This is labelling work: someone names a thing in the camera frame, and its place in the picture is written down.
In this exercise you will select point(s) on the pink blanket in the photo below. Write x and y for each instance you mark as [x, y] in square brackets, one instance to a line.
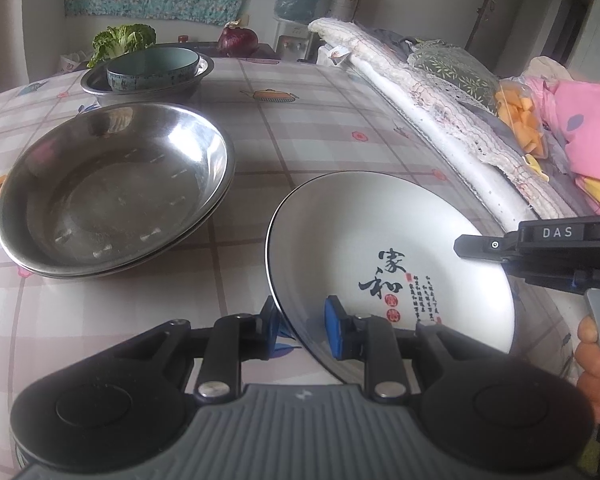
[571, 111]

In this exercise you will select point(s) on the white calligraphy ceramic plate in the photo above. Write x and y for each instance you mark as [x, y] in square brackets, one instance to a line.
[383, 246]

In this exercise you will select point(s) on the large steel plate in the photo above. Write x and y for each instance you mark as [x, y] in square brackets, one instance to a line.
[74, 237]

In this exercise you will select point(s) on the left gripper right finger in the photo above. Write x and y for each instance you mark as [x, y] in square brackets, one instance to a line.
[477, 404]

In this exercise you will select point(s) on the white water dispenser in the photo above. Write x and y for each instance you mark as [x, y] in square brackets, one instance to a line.
[292, 40]

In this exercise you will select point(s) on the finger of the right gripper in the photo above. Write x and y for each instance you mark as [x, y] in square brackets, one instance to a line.
[487, 248]

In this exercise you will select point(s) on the plaid teapot tablecloth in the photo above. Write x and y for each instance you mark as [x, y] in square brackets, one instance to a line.
[289, 122]

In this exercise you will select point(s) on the green napa cabbage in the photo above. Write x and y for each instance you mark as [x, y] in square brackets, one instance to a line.
[116, 41]

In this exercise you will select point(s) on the bag of orange chunks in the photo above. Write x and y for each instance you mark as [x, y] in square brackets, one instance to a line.
[516, 109]

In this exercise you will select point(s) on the steel deep bowl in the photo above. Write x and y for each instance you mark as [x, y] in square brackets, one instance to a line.
[153, 88]

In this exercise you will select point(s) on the red onion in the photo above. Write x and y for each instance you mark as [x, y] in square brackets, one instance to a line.
[237, 41]

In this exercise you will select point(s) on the green floral pillow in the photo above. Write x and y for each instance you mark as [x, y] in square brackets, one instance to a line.
[457, 67]

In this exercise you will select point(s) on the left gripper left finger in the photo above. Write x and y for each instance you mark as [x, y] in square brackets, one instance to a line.
[132, 401]

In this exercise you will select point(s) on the person right hand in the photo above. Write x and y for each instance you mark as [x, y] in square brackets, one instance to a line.
[587, 356]

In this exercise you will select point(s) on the teal ceramic bowl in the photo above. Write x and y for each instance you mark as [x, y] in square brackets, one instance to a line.
[177, 61]

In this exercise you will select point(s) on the white lace quilt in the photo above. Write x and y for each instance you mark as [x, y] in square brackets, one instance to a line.
[457, 126]

